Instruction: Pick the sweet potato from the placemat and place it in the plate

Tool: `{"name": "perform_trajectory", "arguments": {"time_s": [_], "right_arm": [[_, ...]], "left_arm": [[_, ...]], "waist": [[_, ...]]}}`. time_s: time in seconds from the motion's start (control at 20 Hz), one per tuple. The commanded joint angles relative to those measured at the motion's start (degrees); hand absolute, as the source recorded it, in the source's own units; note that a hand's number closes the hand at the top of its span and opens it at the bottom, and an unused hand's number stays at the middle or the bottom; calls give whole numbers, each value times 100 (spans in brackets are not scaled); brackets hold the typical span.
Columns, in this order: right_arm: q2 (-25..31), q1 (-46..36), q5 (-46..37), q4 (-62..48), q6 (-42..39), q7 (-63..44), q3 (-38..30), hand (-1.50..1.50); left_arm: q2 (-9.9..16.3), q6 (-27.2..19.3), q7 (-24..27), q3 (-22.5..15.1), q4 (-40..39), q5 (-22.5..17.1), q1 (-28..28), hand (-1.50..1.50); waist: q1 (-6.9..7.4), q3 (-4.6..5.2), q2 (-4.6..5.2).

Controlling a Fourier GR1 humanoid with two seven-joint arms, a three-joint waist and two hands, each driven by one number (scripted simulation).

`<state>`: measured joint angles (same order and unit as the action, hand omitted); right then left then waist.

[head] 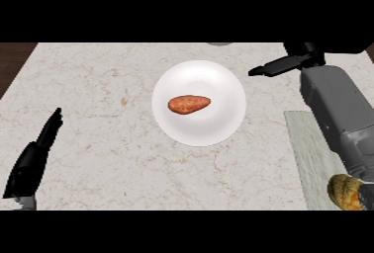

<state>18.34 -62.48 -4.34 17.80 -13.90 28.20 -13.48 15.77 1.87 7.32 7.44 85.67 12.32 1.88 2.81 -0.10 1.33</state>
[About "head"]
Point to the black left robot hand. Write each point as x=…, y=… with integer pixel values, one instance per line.
x=30, y=164

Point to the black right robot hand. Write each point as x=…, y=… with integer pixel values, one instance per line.
x=298, y=61

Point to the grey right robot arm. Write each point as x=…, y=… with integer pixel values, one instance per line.
x=340, y=122

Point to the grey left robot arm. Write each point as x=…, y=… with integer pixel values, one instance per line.
x=26, y=203

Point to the white oval plate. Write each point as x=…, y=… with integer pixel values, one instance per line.
x=198, y=102

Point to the orange sweet potato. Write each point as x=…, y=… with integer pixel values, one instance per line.
x=188, y=104

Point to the pale grey-green placemat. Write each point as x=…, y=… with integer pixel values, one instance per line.
x=311, y=158

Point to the yellow-green squash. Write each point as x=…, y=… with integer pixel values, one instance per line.
x=345, y=192

